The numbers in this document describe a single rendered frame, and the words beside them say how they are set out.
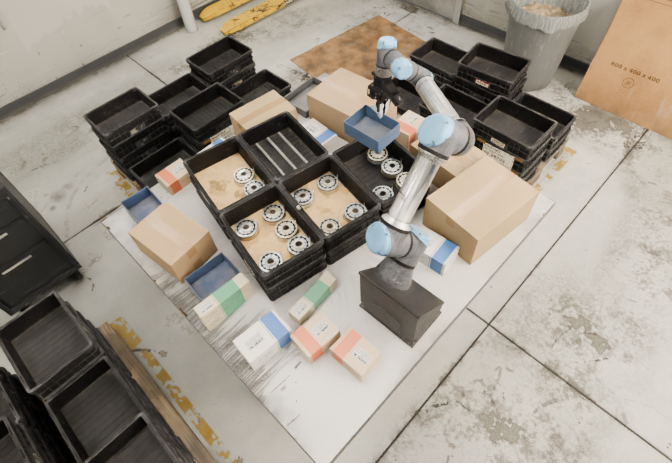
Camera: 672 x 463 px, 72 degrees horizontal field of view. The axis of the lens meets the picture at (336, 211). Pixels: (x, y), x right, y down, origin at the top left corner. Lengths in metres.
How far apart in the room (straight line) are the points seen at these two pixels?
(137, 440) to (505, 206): 1.82
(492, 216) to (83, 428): 2.01
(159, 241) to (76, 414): 0.87
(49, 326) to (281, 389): 1.26
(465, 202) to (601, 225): 1.50
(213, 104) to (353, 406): 2.24
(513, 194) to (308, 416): 1.26
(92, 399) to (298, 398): 1.04
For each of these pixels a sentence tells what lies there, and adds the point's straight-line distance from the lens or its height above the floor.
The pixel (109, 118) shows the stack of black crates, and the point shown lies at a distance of 3.54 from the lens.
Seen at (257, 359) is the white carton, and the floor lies 0.77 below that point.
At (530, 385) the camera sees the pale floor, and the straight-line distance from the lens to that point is 2.76.
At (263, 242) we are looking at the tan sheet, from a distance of 2.06.
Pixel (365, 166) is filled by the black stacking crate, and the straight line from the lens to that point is 2.29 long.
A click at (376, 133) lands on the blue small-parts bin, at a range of 2.10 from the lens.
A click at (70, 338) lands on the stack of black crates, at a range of 2.58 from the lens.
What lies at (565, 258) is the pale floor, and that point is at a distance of 3.18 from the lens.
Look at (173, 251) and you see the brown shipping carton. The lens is 2.12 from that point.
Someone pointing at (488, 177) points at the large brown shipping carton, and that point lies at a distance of 2.21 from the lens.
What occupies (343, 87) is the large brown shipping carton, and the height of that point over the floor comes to 0.90.
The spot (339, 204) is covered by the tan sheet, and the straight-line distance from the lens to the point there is 2.14.
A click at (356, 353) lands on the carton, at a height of 0.77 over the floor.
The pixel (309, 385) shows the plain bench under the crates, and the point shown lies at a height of 0.70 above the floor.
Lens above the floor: 2.51
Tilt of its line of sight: 53 degrees down
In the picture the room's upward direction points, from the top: 5 degrees counter-clockwise
